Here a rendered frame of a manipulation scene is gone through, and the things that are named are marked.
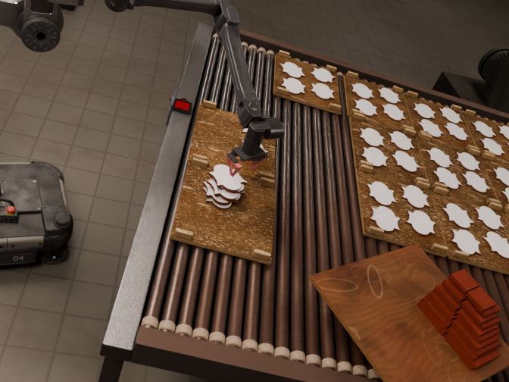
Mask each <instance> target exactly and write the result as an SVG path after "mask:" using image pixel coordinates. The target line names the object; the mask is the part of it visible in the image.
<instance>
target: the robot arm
mask: <svg viewBox="0 0 509 382"><path fill-rule="evenodd" d="M105 5H106V6H107V7H108V8H109V9H110V10H112V11H114V12H123V11H125V10H126V9H130V10H133V9H134V6H135V7H140V6H152V7H159V8H171V9H178V10H185V11H197V12H202V13H206V14H210V15H213V17H214V23H215V27H216V31H217V36H218V39H219V40H220V41H222V42H223V46H224V49H225V52H226V58H227V61H228V65H229V68H230V73H231V77H232V81H233V86H234V90H235V94H236V105H237V108H236V112H237V115H238V119H239V120H240V122H241V124H242V126H243V129H248V130H247V133H246V135H245V139H244V142H243V144H242V146H238V147H235V148H233V149H232V151H231V153H228V154H227V155H226V159H227V162H228V165H229V168H230V175H231V176H232V177H234V176H235V175H236V174H237V173H238V172H239V170H240V169H241V168H242V166H241V164H240V163H239V160H238V159H237V158H236V156H239V157H240V160H241V161H242V162H245V161H247V160H249V159H251V169H252V170H254V169H255V168H256V167H257V166H258V165H259V164H261V163H262V162H263V161H265V160H266V159H267V157H268V155H267V154H266V153H265V151H264V150H263V149H262V148H261V147H260V145H261V141H262V139H263V137H264V138H265V139H282V138H283V137H284V136H285V126H284V124H283V123H282V122H281V121H280V119H279V118H278V117H268V116H262V114H261V105H260V102H259V99H258V98H257V95H256V92H255V91H254V88H253V86H252V83H251V78H250V75H249V72H248V66H247V63H246V60H245V55H244V52H243V48H242V43H241V39H240V36H239V22H240V20H239V16H238V12H237V10H236V9H235V8H234V7H233V6H232V4H231V3H230V1H229V0H105ZM255 161H258V162H257V163H256V164H255V165H254V162H255ZM233 164H234V167H235V170H234V171H233Z"/></svg>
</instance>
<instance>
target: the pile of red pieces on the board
mask: <svg viewBox="0 0 509 382"><path fill-rule="evenodd" d="M417 307H418V308H419V309H420V310H421V311H422V313H424V315H425V316H426V317H427V318H428V320H429V321H430V322H431V323H432V325H433V326H434V327H435V329H436V330H437V331H438V332H439V333H440V334H441V335H442V336H443V335H444V336H443V338H444V339H445V340H446V341H447V343H448V344H449V345H450V346H451V348H452V349H453V350H454V351H455V352H456V353H457V355H458V356H459V357H460V358H461V360H462V361H463V362H464V364H465V365H466V366H467V367H468V368H469V369H470V370H473V369H477V368H479V367H480V366H482V365H484V364H486V363H488V362H490V361H491V360H493V359H496V358H497V357H499V356H500V355H501V353H500V352H499V351H498V350H497V348H498V347H499V345H500V344H501V342H500V341H499V339H500V336H499V335H498V334H499V333H500V332H501V331H500V330H499V329H498V325H497V323H499V322H500V321H501V319H500V318H499V317H498V315H497V314H496V313H497V312H499V311H500V310H501V309H500V307H499V306H498V305H497V303H496V302H495V301H494V300H493V299H492V298H491V297H490V296H489V294H488V293H487V292H486V291H485V290H484V289H483V288H482V287H481V286H480V285H479V284H478V283H477V282H476V281H475V280H474V279H473V278H472V277H471V276H470V275H469V274H468V273H467V271H466V270H465V269H463V270H460V271H457V272H454V273H453V274H451V275H450V276H449V278H447V279H444V280H443V281H442V283H441V284H439V285H437V286H436V287H435V288H434V290H433V291H430V292H429V293H428V294H426V296H425V297H423V298H422V299H421V300H420V301H419V302H418V303H417Z"/></svg>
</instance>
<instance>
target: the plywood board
mask: <svg viewBox="0 0 509 382"><path fill-rule="evenodd" d="M444 279H447V277H446V276H445V275H444V274H443V273H442V272H441V270H440V269H439V268H438V267H437V266H436V265H435V264H434V262H433V261H432V260H431V259H430V258H429V257H428V256H427V254H426V253H425V252H424V251H423V250H422V249H421V248H420V247H419V246H418V245H417V244H414V245H412V246H407V247H404V248H401V249H396V250H394V251H391V252H387V253H384V254H381V255H377V256H373V257H371V258H366V259H364V260H360V261H356V262H353V263H351V264H348V265H343V266H340V267H337V268H333V269H330V270H328V271H323V272H320V273H317V274H312V275H311V276H310V278H309V280H310V281H311V282H312V284H313V285H314V286H315V288H316V289H317V291H318V292H319V294H320V295H321V296H322V297H323V299H324V300H325V302H326V303H327V305H328V306H329V307H330V308H331V310H332V311H333V313H334V314H335V316H336V317H337V318H338V319H339V321H340V322H341V324H342V325H343V327H344V328H345V329H346V330H347V332H348V333H349V335H350V336H351V338H352V339H353V341H355V343H356V344H357V346H358V347H359V349H360V350H361V351H362V353H363V354H364V355H365V357H366V358H367V360H368V361H369V363H370V364H371V365H372V366H373V368H374V369H375V371H376V372H377V374H378V375H379V376H380V377H381V379H382V380H383V382H482V381H484V380H486V379H488V378H489V377H491V376H493V375H495V374H497V373H498V372H500V371H503V370H504V369H505V368H508V367H509V346H508V345H507V344H506V342H505V341H503V339H502V338H500V339H499V341H500V342H501V344H500V345H499V347H498V348H497V350H498V351H499V352H500V353H501V355H500V356H499V357H497V358H496V359H493V360H491V361H490V362H488V363H486V364H484V365H482V366H480V367H479V368H477V369H473V370H470V369H469V368H468V367H467V366H466V365H465V364H464V362H463V361H462V360H461V358H460V357H459V356H458V355H457V353H456V352H455V351H454V350H453V349H452V348H451V346H450V345H449V344H448V343H447V341H446V340H445V339H444V338H443V336H444V335H443V336H442V335H441V334H440V333H439V332H438V331H437V330H436V329H435V327H434V326H433V325H432V323H431V322H430V321H429V320H428V318H427V317H426V316H425V315H424V313H422V311H421V310H420V309H419V308H418V307H417V303H418V302H419V301H420V300H421V299H422V298H423V297H425V296H426V294H428V293H429V292H430V291H433V290H434V288H435V287H436V286H437V285H439V284H441V283H442V281H443V280H444Z"/></svg>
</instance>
